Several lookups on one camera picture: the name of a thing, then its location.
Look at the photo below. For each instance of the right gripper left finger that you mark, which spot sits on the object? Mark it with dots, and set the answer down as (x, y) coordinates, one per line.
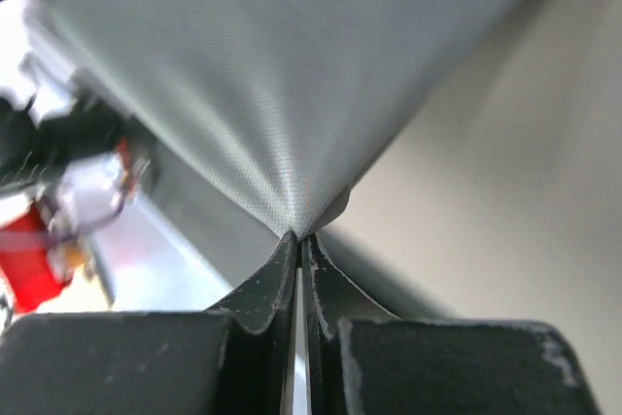
(236, 357)

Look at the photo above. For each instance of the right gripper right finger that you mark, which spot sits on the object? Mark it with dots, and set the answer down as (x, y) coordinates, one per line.
(363, 359)

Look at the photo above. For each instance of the dark grey t shirt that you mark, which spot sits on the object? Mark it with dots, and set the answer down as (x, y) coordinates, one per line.
(281, 105)

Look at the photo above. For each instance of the red object in background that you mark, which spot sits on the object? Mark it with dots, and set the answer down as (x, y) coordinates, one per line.
(30, 279)

